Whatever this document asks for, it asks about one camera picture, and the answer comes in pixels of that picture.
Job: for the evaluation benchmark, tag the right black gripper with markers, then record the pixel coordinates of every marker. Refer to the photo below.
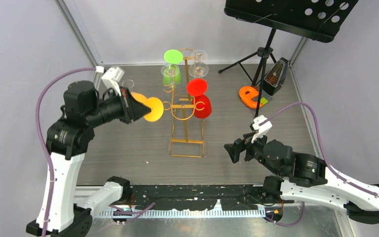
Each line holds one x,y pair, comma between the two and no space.
234,148

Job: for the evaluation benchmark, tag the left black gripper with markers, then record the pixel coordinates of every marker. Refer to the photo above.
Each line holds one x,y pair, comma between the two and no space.
132,109

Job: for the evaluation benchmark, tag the yellow wine glass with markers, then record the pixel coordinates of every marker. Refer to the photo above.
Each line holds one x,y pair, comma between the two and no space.
155,104

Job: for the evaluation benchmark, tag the clear wine glass front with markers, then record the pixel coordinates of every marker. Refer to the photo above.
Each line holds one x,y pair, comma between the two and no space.
128,83

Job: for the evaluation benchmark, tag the clear wine glass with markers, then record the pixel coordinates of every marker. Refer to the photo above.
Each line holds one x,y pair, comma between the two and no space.
128,83
198,70
171,71
199,55

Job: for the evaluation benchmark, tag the gold wire glass rack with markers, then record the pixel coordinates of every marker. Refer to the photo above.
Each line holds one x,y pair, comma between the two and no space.
181,108

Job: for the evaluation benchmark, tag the green wine glass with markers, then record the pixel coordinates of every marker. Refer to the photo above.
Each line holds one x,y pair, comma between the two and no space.
172,56

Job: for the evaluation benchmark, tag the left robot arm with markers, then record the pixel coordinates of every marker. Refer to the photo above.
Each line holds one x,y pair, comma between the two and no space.
66,144

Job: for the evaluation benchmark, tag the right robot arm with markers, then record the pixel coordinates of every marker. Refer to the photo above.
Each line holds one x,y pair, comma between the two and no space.
307,178

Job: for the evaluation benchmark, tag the red wine glass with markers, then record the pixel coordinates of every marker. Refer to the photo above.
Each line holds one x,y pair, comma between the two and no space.
202,104

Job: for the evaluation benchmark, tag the clear wine glass back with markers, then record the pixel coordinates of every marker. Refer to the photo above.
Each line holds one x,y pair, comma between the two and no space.
199,55

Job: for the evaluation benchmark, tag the orange toy track piece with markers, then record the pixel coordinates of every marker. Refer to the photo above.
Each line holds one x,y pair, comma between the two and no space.
249,95

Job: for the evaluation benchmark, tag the green toy brick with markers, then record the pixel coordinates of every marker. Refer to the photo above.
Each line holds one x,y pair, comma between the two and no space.
263,101

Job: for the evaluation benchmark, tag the black metronome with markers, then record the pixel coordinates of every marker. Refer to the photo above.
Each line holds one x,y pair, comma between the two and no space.
275,77

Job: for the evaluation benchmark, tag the black music stand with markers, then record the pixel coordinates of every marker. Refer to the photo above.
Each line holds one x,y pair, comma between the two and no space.
318,20

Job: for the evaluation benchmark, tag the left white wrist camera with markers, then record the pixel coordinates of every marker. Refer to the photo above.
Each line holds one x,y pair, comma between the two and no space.
110,77

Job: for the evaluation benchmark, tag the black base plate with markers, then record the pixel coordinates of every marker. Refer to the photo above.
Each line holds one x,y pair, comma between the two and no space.
197,197

